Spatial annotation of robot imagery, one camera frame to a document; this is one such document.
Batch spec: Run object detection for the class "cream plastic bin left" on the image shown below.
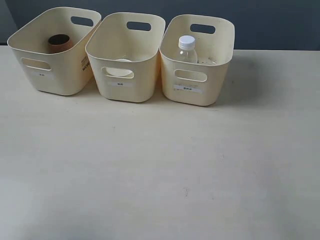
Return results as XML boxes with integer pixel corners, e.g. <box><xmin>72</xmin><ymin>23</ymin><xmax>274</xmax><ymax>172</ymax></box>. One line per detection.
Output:
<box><xmin>7</xmin><ymin>6</ymin><xmax>102</xmax><ymax>96</ymax></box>

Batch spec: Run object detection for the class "cream plastic bin middle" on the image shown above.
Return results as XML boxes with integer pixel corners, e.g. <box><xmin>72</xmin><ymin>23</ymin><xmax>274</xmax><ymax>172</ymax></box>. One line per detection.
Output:
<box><xmin>85</xmin><ymin>12</ymin><xmax>166</xmax><ymax>103</ymax></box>

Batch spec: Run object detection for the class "cream plastic bin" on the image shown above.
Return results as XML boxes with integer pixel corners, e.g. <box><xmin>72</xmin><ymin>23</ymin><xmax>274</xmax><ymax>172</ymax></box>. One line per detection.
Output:
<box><xmin>7</xmin><ymin>6</ymin><xmax>102</xmax><ymax>96</ymax></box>
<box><xmin>159</xmin><ymin>14</ymin><xmax>235</xmax><ymax>106</ymax></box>
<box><xmin>85</xmin><ymin>12</ymin><xmax>166</xmax><ymax>103</ymax></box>

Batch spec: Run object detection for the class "cream plastic bin right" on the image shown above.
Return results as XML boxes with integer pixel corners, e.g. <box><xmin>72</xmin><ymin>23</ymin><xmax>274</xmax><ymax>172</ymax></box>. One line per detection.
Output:
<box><xmin>159</xmin><ymin>14</ymin><xmax>235</xmax><ymax>106</ymax></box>

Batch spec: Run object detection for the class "clear plastic bottle white cap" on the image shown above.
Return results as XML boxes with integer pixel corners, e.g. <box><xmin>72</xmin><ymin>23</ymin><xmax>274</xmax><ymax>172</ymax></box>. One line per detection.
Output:
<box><xmin>176</xmin><ymin>35</ymin><xmax>198</xmax><ymax>64</ymax></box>

